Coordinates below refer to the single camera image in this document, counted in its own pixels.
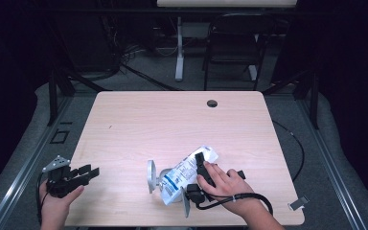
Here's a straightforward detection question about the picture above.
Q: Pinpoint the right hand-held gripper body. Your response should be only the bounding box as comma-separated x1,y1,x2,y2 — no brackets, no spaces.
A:
181,183,217,219

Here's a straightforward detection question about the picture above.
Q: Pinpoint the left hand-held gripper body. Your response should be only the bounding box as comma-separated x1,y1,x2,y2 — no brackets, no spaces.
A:
41,155,88,199

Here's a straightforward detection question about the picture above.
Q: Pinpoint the blue and white milk carton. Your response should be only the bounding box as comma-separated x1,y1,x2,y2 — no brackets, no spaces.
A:
159,145,220,206

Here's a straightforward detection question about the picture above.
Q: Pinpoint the clear pitcher with white lid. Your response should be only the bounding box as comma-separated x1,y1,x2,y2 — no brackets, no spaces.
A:
146,159,187,205

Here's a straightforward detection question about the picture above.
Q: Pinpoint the person's left hand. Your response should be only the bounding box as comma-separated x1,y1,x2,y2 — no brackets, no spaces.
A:
38,179,86,224

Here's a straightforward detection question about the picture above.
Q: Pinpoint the person's right hand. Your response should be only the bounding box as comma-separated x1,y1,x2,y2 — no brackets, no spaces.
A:
196,160,265,219

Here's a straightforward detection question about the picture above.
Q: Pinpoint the black metal stand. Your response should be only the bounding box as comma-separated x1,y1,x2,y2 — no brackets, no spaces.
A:
262,68,321,130
46,65,111,127

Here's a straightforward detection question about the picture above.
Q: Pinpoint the grey metal clip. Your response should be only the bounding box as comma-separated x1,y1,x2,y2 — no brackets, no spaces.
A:
287,195,311,212

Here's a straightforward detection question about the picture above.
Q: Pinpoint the white desk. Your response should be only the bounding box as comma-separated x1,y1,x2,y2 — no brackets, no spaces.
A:
156,0,298,82

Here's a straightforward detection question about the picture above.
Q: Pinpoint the black folding chair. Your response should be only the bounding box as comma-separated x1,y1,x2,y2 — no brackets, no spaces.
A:
202,12,277,92

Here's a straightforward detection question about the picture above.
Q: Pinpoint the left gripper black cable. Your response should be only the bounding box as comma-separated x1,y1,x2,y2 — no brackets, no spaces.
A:
35,172,51,225

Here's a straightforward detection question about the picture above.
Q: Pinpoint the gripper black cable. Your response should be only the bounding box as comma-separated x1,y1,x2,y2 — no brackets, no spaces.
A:
35,172,51,225
195,191,275,216

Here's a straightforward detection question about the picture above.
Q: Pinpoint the grey floor rail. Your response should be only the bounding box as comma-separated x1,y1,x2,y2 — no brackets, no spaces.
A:
0,95,75,230
296,98,368,230

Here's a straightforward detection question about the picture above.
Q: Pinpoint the black square floor frame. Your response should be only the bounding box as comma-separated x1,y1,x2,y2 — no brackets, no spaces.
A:
49,128,71,145

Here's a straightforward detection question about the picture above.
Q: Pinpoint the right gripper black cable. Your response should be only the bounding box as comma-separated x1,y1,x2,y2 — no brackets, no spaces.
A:
195,191,275,216

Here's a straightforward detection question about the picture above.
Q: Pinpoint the thin black floor cable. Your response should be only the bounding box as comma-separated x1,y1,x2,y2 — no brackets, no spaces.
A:
271,119,306,183

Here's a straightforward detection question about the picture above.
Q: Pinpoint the thick black floor cable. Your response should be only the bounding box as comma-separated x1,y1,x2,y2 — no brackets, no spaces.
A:
120,62,180,92

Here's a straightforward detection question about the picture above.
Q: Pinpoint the tangle of cables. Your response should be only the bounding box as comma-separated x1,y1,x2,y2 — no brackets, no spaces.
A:
121,42,180,63

